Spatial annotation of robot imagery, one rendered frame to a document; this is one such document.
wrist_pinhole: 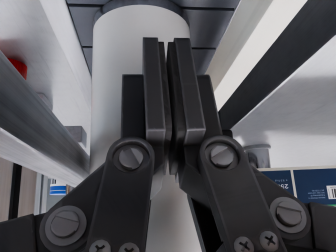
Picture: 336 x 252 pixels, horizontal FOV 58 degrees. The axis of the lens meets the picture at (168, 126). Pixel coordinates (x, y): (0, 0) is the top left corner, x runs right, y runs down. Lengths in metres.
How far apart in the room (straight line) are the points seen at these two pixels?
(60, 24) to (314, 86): 0.21
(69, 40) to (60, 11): 0.03
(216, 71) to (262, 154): 0.35
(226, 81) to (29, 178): 0.28
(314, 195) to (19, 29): 0.45
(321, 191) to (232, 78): 0.40
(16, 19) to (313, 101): 0.27
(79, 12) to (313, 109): 0.26
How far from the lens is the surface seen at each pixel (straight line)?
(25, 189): 0.38
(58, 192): 1.17
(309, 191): 0.53
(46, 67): 0.34
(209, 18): 0.17
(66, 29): 0.18
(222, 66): 0.16
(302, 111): 0.36
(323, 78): 0.28
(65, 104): 0.44
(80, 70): 0.23
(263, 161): 0.51
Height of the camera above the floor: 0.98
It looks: 16 degrees down
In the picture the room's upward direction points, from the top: 177 degrees clockwise
